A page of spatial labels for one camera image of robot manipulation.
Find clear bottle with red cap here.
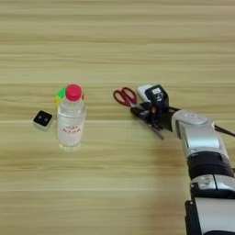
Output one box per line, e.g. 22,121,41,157
56,84,87,151

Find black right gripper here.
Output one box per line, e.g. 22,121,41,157
129,100,182,133

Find black box with white label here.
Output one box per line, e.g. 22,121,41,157
144,84,170,108

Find multicoloured puzzle cube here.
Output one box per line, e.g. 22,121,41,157
54,86,85,108

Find red-handled scissors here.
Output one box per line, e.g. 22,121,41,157
112,86,165,141

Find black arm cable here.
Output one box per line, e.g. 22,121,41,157
214,124,235,138

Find small white box black face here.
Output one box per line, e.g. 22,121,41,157
31,109,54,132

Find white remote control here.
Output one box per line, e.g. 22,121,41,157
136,84,154,103

